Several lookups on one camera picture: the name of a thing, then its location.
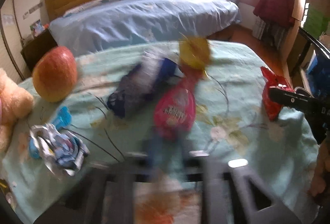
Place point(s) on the wall switches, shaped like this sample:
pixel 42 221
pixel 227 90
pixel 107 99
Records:
pixel 33 9

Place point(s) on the cream sliding wardrobe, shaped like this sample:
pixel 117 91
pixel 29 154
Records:
pixel 7 41

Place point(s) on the pink snack packet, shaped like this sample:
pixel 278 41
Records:
pixel 175 108

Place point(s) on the dark wooden nightstand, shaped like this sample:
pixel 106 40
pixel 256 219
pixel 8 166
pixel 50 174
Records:
pixel 38 43

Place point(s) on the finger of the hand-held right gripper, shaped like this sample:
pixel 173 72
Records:
pixel 291 99

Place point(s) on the cream teddy bear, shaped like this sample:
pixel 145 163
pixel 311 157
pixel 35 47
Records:
pixel 10 110

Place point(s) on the bed with blue sheet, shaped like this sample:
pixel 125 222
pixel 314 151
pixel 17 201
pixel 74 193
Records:
pixel 141 15

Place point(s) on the teal floral blanket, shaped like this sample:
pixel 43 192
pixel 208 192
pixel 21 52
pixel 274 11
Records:
pixel 232 123

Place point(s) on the yellow wrapper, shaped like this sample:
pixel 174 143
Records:
pixel 194 51

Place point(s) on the green boxes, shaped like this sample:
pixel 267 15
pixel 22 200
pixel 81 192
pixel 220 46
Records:
pixel 317 18

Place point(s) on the white blue printed cloth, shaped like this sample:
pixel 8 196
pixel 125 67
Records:
pixel 82 7

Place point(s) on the photo frame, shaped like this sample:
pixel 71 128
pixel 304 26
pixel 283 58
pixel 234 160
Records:
pixel 36 27

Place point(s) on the coat rack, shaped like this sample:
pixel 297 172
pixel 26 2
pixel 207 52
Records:
pixel 275 36

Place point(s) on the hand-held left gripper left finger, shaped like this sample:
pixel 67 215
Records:
pixel 156 149

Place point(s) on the person's right hand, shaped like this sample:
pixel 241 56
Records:
pixel 319 180

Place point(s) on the dark blue silver packet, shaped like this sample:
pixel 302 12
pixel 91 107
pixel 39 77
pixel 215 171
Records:
pixel 139 87

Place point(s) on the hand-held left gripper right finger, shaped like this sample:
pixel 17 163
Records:
pixel 186 159

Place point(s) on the blue plastic item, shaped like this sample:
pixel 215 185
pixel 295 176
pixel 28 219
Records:
pixel 63 117

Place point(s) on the red apple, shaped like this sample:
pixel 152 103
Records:
pixel 55 74

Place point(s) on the red snack wrapper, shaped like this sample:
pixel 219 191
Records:
pixel 273 79

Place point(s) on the white wrapper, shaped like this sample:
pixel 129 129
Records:
pixel 59 149

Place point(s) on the red jacket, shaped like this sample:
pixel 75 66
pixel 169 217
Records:
pixel 273 5

